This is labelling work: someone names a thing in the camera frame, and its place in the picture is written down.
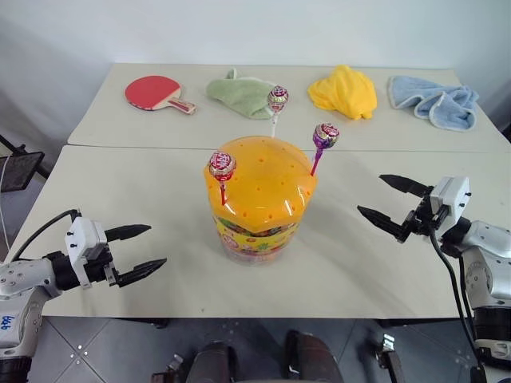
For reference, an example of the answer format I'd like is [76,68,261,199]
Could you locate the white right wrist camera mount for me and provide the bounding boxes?
[429,176,471,237]

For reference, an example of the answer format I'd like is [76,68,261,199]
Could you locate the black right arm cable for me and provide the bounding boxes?
[429,230,487,383]

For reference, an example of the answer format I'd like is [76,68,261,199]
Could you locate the metal table foot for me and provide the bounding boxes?
[150,353,185,383]
[374,333,405,383]

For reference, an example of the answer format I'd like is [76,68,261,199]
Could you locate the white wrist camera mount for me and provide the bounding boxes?
[429,176,471,237]
[65,217,109,288]

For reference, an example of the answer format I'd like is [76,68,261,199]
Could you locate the orange-lidded lollipop jar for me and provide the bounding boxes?
[203,135,320,267]

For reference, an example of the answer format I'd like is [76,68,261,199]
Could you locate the green towel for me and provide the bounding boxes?
[205,67,283,120]

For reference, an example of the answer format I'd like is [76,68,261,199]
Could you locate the thin white cable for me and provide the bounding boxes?
[0,156,11,249]

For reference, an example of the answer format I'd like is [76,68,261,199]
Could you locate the purple-stick lollipop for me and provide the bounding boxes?
[309,122,341,177]

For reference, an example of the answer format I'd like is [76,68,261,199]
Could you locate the red table tennis paddle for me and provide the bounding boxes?
[125,75,198,116]

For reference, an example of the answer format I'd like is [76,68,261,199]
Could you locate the yellow towel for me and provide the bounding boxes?
[307,65,378,120]

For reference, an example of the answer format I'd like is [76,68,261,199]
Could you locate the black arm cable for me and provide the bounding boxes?
[429,230,487,383]
[11,208,83,261]

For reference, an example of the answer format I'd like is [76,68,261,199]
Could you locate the white-stick lollipop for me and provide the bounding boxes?
[266,85,290,139]

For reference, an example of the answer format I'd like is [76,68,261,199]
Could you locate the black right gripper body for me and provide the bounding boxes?
[397,194,449,244]

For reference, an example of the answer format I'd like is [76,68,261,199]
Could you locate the black tablet on stand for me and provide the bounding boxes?
[0,135,51,195]

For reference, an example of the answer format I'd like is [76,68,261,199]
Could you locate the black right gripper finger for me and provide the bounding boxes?
[356,204,410,243]
[378,174,434,198]

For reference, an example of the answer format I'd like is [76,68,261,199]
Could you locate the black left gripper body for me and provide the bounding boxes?
[85,243,121,287]

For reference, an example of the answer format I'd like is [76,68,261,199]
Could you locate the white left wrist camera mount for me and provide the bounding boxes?
[65,217,109,288]

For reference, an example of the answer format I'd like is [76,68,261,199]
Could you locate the blue towel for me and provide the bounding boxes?
[389,75,480,132]

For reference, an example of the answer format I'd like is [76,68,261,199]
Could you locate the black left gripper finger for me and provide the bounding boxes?
[104,224,153,243]
[115,258,168,289]

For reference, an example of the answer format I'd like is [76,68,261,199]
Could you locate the red-stick lollipop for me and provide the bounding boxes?
[208,150,238,207]

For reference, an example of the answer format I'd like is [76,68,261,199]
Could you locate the dark rounded shape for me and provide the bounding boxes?
[194,341,237,383]
[284,330,345,383]

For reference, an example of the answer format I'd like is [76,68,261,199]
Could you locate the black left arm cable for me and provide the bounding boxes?
[11,208,83,261]

